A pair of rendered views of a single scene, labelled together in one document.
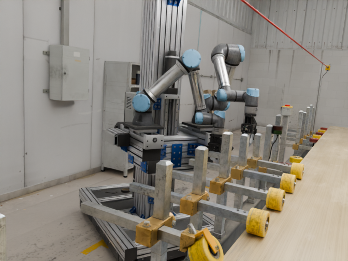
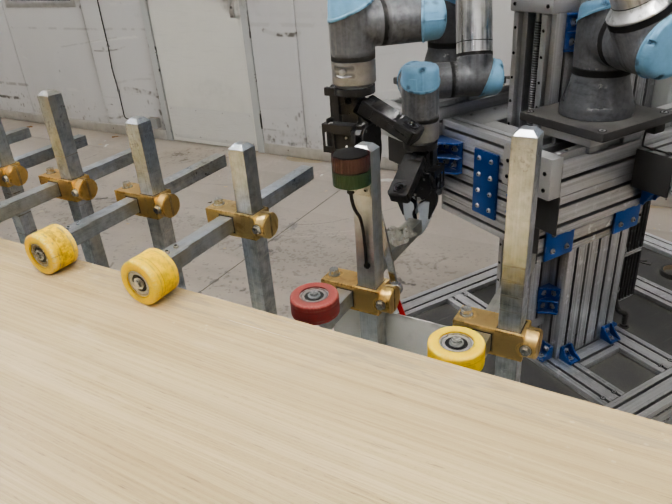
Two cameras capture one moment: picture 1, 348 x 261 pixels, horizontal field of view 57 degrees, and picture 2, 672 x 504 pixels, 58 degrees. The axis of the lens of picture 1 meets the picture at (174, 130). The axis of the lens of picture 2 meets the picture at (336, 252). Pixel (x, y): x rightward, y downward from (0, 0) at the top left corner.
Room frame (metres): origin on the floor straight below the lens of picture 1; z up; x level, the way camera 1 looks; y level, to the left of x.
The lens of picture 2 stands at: (1.95, -1.52, 1.43)
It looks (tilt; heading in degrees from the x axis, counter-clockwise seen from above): 28 degrees down; 92
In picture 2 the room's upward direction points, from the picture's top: 4 degrees counter-clockwise
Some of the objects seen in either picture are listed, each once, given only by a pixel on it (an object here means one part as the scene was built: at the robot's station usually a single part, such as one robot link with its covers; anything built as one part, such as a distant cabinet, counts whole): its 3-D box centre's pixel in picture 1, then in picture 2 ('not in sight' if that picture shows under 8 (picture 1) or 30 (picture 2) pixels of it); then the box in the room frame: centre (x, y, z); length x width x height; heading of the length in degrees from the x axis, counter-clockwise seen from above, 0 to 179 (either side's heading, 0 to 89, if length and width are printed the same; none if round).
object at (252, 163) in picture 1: (254, 161); (242, 219); (1.73, -0.46, 0.95); 0.13 x 0.06 x 0.05; 151
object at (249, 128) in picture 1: (249, 123); (352, 119); (1.95, -0.46, 1.13); 0.09 x 0.08 x 0.12; 151
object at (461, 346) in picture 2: (295, 164); (455, 371); (2.08, -0.82, 0.85); 0.08 x 0.08 x 0.11
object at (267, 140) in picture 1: (265, 162); (370, 275); (1.97, -0.59, 0.89); 0.03 x 0.03 x 0.48; 61
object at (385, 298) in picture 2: (264, 169); (359, 292); (1.95, -0.58, 0.85); 0.13 x 0.06 x 0.05; 151
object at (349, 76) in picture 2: (251, 110); (352, 73); (1.95, -0.46, 1.21); 0.08 x 0.08 x 0.05
